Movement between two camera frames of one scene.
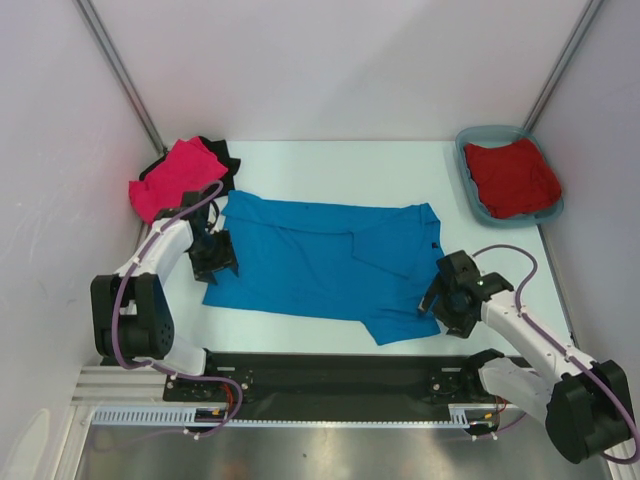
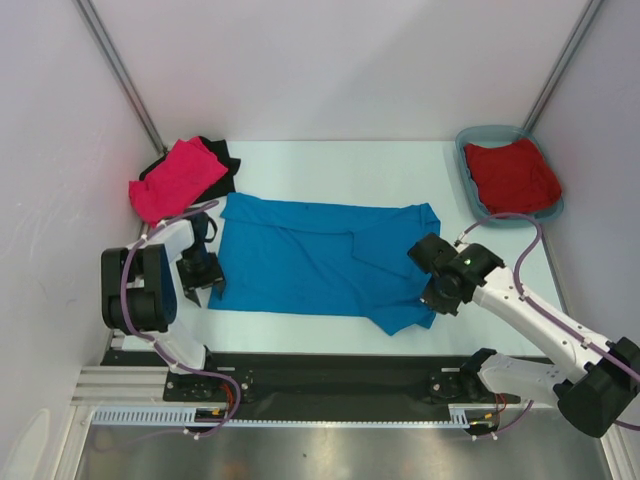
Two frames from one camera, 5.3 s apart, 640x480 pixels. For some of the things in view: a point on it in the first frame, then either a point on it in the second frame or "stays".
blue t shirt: (364, 262) stays
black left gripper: (204, 270) to (213, 275)
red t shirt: (513, 180) stays
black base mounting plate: (295, 380) stays
